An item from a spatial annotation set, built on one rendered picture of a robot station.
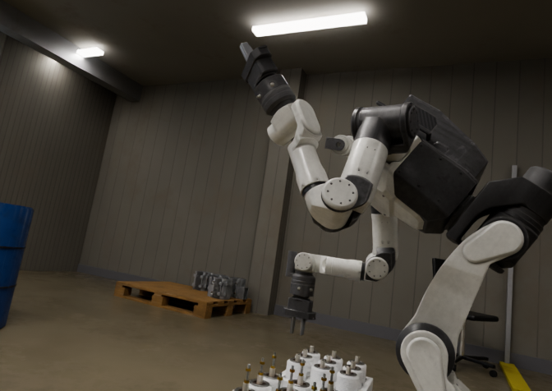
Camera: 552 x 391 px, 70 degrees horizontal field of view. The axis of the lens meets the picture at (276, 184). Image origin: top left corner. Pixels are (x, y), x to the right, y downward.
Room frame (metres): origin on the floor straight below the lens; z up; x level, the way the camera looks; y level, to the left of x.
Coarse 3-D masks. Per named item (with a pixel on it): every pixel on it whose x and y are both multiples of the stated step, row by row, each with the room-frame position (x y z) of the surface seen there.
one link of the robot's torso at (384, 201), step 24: (432, 120) 1.07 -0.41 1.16; (432, 144) 1.05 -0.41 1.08; (456, 144) 1.03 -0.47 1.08; (384, 168) 1.03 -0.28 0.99; (408, 168) 1.03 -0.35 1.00; (432, 168) 1.02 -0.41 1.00; (456, 168) 1.01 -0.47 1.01; (480, 168) 1.02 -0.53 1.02; (384, 192) 1.06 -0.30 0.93; (408, 192) 1.04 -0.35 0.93; (432, 192) 1.02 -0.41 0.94; (456, 192) 1.01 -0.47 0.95; (408, 216) 1.10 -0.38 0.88; (432, 216) 1.03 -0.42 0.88
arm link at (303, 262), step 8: (288, 256) 1.51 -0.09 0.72; (296, 256) 1.45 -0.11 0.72; (304, 256) 1.44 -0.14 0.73; (312, 256) 1.49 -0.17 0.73; (288, 264) 1.50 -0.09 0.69; (296, 264) 1.45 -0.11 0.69; (304, 264) 1.44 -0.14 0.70; (312, 264) 1.46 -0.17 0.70; (288, 272) 1.50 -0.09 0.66; (296, 272) 1.50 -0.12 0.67; (304, 272) 1.47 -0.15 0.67; (312, 272) 1.48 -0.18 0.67; (296, 280) 1.47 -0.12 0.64; (304, 280) 1.46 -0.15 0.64; (312, 280) 1.47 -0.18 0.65
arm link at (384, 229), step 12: (372, 216) 1.40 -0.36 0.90; (384, 216) 1.36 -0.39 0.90; (372, 228) 1.41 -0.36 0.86; (384, 228) 1.37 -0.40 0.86; (396, 228) 1.38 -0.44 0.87; (384, 240) 1.38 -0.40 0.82; (396, 240) 1.38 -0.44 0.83; (372, 252) 1.43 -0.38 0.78; (384, 252) 1.37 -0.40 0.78; (396, 252) 1.39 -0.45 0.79; (372, 264) 1.38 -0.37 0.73; (384, 264) 1.37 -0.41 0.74; (372, 276) 1.38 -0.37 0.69; (384, 276) 1.38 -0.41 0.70
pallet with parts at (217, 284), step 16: (208, 272) 5.03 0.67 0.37; (128, 288) 4.62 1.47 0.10; (144, 288) 4.43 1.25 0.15; (160, 288) 4.53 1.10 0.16; (176, 288) 4.72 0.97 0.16; (192, 288) 4.93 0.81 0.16; (208, 288) 4.78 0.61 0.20; (224, 288) 4.38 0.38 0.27; (240, 288) 4.63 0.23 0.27; (160, 304) 4.30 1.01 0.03; (192, 304) 4.67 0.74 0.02; (208, 304) 4.04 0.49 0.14; (224, 304) 4.29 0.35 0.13; (240, 304) 4.56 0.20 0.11
